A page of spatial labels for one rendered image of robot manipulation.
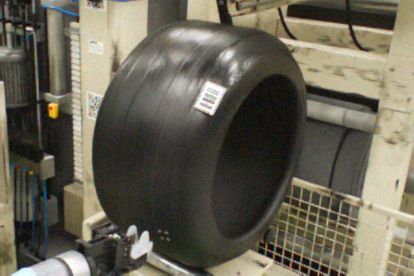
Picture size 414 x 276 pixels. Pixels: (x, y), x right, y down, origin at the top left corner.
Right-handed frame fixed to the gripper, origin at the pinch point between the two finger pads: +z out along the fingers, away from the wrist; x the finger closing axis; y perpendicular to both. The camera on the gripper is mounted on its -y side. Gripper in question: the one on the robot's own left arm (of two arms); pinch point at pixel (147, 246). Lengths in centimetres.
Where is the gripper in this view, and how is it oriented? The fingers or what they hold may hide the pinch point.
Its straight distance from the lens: 116.8
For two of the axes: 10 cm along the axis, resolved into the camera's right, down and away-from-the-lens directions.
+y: 1.2, -9.6, -2.6
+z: 6.1, -1.4, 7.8
